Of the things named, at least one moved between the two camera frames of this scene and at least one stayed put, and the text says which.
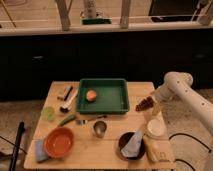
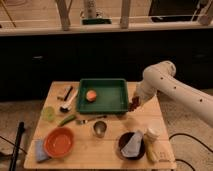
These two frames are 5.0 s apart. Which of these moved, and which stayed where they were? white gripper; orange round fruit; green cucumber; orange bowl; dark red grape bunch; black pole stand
Moved: white gripper; dark red grape bunch
Stayed: green cucumber; orange round fruit; orange bowl; black pole stand
